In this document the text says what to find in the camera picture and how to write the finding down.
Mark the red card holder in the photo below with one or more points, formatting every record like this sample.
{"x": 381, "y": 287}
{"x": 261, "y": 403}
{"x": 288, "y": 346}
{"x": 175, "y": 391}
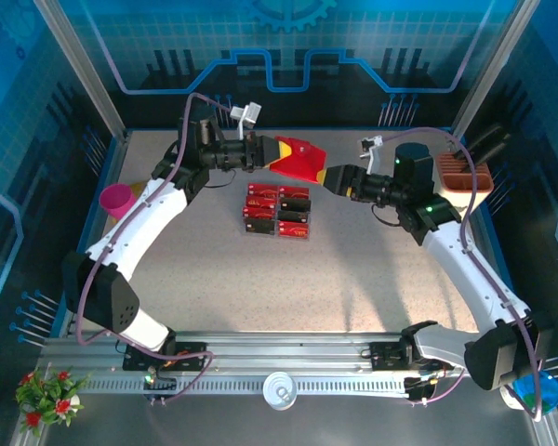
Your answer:
{"x": 302, "y": 160}

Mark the black credit card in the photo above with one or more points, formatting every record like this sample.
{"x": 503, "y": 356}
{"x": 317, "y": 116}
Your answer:
{"x": 295, "y": 203}
{"x": 294, "y": 216}
{"x": 259, "y": 226}

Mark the red packets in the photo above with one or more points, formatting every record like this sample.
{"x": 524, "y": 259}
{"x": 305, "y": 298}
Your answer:
{"x": 277, "y": 213}

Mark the red credit card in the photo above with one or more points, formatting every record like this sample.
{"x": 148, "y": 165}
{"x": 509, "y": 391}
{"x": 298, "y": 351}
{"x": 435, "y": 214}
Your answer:
{"x": 294, "y": 229}
{"x": 262, "y": 189}
{"x": 260, "y": 201}
{"x": 294, "y": 192}
{"x": 259, "y": 213}

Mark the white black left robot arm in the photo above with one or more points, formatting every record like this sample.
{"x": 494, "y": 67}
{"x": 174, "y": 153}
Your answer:
{"x": 135, "y": 218}

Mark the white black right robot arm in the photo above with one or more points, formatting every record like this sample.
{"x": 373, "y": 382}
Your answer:
{"x": 460, "y": 265}

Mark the beige knife block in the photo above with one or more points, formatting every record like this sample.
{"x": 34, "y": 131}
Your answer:
{"x": 451, "y": 174}

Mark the pink plastic goblet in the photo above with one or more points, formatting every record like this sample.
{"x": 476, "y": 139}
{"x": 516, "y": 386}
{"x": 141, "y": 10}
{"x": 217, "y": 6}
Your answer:
{"x": 116, "y": 200}

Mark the black controller box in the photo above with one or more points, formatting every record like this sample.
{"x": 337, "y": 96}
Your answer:
{"x": 163, "y": 383}
{"x": 416, "y": 388}

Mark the blue green globe toy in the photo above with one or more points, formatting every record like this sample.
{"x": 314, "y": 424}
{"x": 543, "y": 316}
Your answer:
{"x": 548, "y": 395}

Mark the artificial plant with red flowers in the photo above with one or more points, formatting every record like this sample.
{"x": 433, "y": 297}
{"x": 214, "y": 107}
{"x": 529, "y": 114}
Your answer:
{"x": 51, "y": 399}

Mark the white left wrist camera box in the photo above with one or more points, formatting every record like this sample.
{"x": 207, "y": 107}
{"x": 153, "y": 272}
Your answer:
{"x": 248, "y": 115}

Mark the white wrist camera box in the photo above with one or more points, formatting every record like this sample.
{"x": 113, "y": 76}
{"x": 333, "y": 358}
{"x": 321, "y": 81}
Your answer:
{"x": 375, "y": 155}
{"x": 248, "y": 115}

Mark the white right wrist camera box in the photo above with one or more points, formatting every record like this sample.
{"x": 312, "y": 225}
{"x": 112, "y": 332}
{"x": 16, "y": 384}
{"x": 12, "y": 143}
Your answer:
{"x": 375, "y": 155}

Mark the aluminium frame post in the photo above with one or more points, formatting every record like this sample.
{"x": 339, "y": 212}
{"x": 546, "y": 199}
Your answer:
{"x": 88, "y": 69}
{"x": 491, "y": 69}

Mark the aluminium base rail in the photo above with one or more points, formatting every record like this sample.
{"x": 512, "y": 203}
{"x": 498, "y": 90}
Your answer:
{"x": 307, "y": 346}

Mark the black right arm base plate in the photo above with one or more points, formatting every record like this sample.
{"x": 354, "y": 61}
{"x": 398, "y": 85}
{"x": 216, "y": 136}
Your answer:
{"x": 383, "y": 355}

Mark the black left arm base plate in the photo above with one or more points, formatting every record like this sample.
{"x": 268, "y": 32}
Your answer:
{"x": 135, "y": 358}

